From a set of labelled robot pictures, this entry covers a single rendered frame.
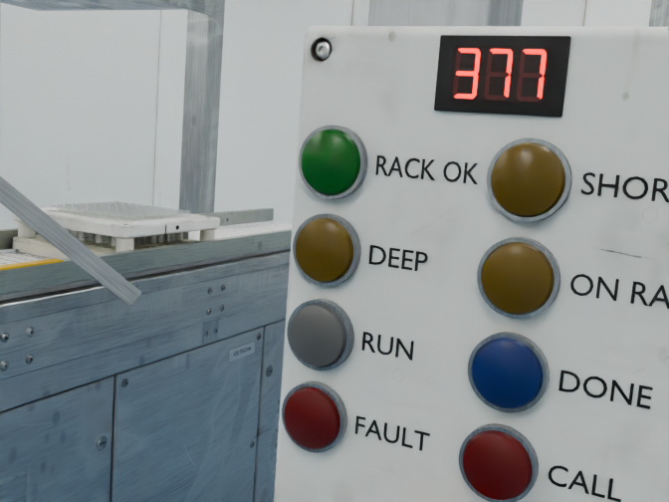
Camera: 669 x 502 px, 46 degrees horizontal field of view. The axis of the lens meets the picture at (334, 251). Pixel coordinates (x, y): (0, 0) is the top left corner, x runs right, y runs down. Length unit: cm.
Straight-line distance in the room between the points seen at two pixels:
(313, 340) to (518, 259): 9
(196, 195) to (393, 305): 151
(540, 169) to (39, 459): 105
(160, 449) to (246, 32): 338
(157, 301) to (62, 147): 398
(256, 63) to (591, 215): 426
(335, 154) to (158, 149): 450
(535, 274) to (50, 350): 91
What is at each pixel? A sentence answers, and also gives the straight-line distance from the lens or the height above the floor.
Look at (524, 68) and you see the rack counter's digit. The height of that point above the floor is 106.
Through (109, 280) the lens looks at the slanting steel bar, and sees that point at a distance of 104.
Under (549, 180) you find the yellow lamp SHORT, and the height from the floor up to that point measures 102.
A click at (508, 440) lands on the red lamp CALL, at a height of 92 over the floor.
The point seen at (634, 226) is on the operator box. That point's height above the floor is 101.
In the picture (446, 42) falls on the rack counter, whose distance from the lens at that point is 31.
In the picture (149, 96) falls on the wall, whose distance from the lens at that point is 485.
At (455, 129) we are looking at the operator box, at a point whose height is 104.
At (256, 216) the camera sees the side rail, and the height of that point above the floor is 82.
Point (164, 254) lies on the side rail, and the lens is 127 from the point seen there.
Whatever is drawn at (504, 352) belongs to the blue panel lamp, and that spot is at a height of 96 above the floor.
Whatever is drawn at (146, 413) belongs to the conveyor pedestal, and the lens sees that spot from 140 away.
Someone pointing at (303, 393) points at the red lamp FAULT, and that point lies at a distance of 34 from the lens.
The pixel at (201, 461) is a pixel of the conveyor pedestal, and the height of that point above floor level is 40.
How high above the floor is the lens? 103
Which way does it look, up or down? 8 degrees down
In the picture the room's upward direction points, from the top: 4 degrees clockwise
